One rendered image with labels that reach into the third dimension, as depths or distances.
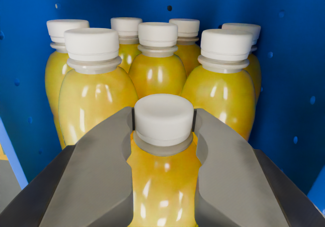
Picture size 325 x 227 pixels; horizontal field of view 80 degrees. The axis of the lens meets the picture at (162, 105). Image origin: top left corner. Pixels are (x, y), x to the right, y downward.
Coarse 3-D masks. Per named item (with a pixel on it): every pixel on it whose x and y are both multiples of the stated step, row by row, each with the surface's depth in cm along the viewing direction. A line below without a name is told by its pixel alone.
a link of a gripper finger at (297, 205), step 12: (264, 156) 8; (264, 168) 8; (276, 168) 8; (276, 180) 7; (288, 180) 7; (276, 192) 7; (288, 192) 7; (300, 192) 7; (288, 204) 6; (300, 204) 6; (312, 204) 6; (288, 216) 6; (300, 216) 6; (312, 216) 6; (324, 216) 6
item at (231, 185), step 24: (216, 120) 11; (216, 144) 9; (240, 144) 9; (216, 168) 8; (240, 168) 8; (216, 192) 7; (240, 192) 7; (264, 192) 7; (216, 216) 6; (240, 216) 6; (264, 216) 6
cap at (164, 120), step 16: (160, 96) 14; (176, 96) 14; (144, 112) 12; (160, 112) 12; (176, 112) 12; (192, 112) 12; (144, 128) 12; (160, 128) 11; (176, 128) 11; (160, 144) 12
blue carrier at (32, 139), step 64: (0, 0) 16; (64, 0) 22; (128, 0) 27; (192, 0) 27; (256, 0) 22; (320, 0) 16; (0, 64) 17; (320, 64) 16; (0, 128) 16; (256, 128) 26; (320, 128) 15; (320, 192) 8
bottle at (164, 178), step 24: (144, 144) 12; (192, 144) 14; (144, 168) 12; (168, 168) 12; (192, 168) 13; (144, 192) 12; (168, 192) 12; (192, 192) 13; (144, 216) 13; (168, 216) 13; (192, 216) 14
